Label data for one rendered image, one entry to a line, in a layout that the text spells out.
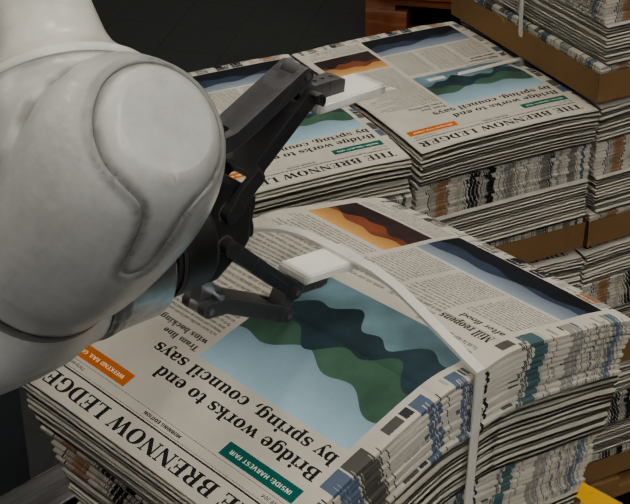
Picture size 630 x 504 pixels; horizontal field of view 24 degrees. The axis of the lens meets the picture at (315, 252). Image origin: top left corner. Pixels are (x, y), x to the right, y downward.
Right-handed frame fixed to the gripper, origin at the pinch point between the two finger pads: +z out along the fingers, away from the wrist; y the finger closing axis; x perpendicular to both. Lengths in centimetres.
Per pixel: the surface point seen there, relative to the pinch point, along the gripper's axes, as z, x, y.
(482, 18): 95, -60, 25
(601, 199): 91, -32, 43
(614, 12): 88, -34, 15
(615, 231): 94, -31, 49
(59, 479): -9.7, -23.9, 38.6
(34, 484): -11.7, -25.0, 38.7
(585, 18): 88, -38, 17
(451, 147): 65, -40, 31
